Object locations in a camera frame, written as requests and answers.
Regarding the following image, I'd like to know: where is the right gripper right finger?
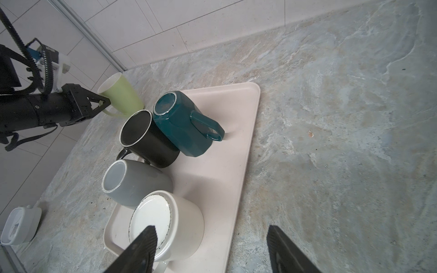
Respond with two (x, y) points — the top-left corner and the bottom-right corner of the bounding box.
(266, 225), (321, 273)

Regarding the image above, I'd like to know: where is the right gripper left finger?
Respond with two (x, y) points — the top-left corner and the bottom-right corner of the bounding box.
(104, 226), (158, 273)

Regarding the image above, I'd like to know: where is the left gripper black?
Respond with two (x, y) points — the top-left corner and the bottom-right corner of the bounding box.
(51, 84), (111, 126)

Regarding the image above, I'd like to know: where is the light green mug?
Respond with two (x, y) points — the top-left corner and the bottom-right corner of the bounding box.
(97, 72), (145, 118)

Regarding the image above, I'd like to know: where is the white mug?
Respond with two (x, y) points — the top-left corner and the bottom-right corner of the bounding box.
(129, 190), (204, 273)

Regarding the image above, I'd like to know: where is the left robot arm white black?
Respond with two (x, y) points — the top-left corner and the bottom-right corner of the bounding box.
(1, 45), (111, 151)

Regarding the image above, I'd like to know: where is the black mug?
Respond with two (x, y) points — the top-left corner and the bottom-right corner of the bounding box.
(117, 110), (180, 168)

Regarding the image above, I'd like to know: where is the grey mug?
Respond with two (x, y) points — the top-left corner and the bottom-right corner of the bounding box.
(101, 159), (174, 209)

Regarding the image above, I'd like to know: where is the dark green faceted mug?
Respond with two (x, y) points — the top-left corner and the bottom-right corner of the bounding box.
(152, 91), (225, 157)

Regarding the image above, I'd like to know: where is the beige rectangular tray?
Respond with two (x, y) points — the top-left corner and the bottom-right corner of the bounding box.
(103, 81), (261, 273)

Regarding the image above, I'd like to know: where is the white round table device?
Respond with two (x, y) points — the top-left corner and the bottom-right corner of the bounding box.
(1, 206), (42, 246)

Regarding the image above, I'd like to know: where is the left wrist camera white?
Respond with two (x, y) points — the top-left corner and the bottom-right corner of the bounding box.
(27, 44), (72, 93)

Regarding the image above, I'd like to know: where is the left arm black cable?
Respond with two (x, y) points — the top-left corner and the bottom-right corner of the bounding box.
(0, 8), (55, 96)

